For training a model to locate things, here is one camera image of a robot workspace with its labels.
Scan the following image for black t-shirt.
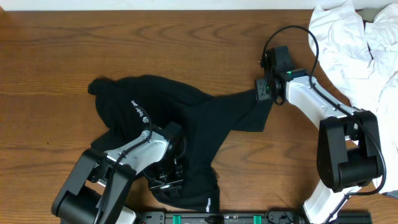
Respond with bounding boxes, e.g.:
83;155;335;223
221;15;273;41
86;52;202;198
88;75;272;213

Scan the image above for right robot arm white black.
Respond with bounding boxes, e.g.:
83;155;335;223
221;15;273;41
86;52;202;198
255;69;386;223

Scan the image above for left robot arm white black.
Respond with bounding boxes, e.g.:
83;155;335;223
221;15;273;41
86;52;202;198
51;122;185;224

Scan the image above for white clothes pile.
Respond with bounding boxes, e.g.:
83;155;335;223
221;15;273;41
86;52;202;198
308;1;397;193

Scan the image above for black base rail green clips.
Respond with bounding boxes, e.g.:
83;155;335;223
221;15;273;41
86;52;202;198
136;210;373;224

